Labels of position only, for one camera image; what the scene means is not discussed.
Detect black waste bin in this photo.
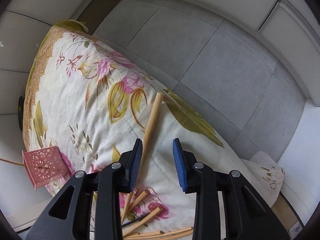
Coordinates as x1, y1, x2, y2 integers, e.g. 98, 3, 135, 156
18, 96, 24, 131

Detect floral cloth mat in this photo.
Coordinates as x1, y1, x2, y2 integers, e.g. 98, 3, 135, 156
23, 20, 282, 234

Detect pink perforated utensil holder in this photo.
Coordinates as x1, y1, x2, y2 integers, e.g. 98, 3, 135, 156
22, 146, 69, 190

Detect black chopstick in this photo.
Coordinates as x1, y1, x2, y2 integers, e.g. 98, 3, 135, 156
121, 217, 143, 228

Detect dark floor mat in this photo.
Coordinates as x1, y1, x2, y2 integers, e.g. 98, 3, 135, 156
77, 0, 121, 35

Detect wooden chopstick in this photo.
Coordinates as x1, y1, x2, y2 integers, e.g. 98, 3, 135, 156
127, 189, 150, 212
121, 92, 163, 222
125, 230, 164, 238
123, 207, 163, 237
124, 227, 194, 239
0, 158, 25, 166

